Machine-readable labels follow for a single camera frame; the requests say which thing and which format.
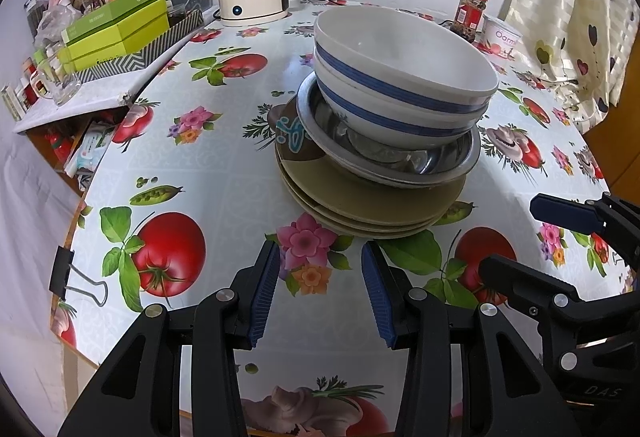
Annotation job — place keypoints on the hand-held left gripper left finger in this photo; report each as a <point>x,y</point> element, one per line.
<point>262,297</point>

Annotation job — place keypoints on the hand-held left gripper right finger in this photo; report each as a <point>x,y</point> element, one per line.
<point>377,302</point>

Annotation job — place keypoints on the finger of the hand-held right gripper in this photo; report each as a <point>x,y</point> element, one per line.
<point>525,282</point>
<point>565,213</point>

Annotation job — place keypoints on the stainless steel bowl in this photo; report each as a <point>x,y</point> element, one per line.
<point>380,167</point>

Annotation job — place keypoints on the large white blue-striped bowl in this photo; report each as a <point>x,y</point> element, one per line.
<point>380,122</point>

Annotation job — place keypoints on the small white blue-striped bowl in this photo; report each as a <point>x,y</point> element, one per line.
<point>400,52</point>

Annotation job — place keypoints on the brown wooden cabinet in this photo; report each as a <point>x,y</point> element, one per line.
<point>620,152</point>

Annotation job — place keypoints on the floral fruit-print tablecloth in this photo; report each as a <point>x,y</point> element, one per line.
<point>210,177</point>

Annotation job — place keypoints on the white yogurt tub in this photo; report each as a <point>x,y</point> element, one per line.
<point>501,37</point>

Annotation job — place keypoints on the black binder clip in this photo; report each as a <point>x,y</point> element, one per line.
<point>60,269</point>

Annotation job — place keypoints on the red-lidded sauce jar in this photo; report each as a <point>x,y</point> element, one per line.
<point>469,14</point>

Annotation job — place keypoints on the white shelf board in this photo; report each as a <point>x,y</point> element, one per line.
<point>75,109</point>

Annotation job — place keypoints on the black-white zigzag patterned box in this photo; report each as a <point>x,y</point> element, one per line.
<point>150,49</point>

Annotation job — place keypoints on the green flat box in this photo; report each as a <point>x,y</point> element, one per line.
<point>115,4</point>
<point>120,37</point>

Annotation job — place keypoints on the clear glass mug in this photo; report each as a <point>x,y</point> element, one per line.
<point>57,77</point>

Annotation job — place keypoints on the crumpled clear plastic bag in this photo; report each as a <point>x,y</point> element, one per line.
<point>60,14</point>

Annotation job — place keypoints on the dark glass jar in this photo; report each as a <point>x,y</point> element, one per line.
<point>35,14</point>

